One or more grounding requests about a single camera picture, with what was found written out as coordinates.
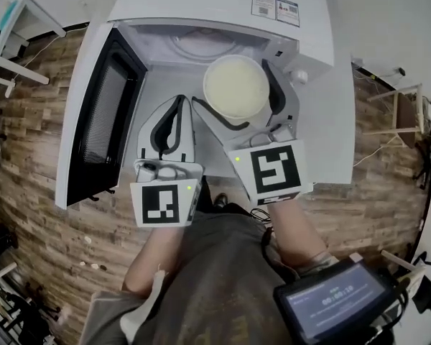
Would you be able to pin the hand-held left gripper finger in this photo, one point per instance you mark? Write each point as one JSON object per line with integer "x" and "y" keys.
{"x": 188, "y": 138}
{"x": 147, "y": 138}

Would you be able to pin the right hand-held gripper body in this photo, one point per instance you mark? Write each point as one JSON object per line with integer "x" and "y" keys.
{"x": 273, "y": 171}

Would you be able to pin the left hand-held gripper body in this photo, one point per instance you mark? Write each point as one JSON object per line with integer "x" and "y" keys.
{"x": 161, "y": 203}

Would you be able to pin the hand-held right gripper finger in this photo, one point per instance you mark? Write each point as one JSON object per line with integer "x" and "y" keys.
{"x": 285, "y": 95}
{"x": 219, "y": 126}

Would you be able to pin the cream round bowl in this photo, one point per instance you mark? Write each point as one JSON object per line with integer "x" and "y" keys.
{"x": 235, "y": 85}

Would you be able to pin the person's right forearm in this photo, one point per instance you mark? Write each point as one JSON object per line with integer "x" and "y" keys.
{"x": 298, "y": 235}

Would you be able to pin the person's left forearm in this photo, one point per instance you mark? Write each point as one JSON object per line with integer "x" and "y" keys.
{"x": 154, "y": 257}

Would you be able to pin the white plastic cap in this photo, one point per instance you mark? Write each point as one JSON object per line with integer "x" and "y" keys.
{"x": 300, "y": 77}

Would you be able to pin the person's black shoe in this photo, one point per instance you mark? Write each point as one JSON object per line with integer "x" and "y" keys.
{"x": 221, "y": 200}

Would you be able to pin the blue-edged printed label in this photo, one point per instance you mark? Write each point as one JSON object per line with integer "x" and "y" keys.
{"x": 288, "y": 13}

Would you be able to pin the white printed label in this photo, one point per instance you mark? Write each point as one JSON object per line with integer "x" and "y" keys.
{"x": 263, "y": 5}

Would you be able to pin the person's grey shirt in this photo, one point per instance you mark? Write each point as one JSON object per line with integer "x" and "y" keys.
{"x": 215, "y": 282}

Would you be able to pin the wooden stool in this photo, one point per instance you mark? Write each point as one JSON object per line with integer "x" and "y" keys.
{"x": 406, "y": 115}

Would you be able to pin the black tablet with screen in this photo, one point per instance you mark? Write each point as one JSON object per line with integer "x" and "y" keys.
{"x": 334, "y": 300}

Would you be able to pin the pale wooden stick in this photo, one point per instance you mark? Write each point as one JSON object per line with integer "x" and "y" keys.
{"x": 398, "y": 261}

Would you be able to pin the black chair base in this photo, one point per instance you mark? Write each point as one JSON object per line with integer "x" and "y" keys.
{"x": 25, "y": 304}

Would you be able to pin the black clamp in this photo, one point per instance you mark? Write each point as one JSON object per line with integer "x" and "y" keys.
{"x": 422, "y": 259}

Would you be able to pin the white rack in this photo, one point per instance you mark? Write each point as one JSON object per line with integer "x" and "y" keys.
{"x": 1, "y": 271}

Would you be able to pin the black bag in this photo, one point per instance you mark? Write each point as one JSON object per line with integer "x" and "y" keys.
{"x": 429, "y": 295}

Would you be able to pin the black wall plug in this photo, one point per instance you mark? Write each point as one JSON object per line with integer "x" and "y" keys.
{"x": 401, "y": 71}

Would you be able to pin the white frame table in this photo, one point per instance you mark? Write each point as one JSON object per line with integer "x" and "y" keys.
{"x": 14, "y": 68}

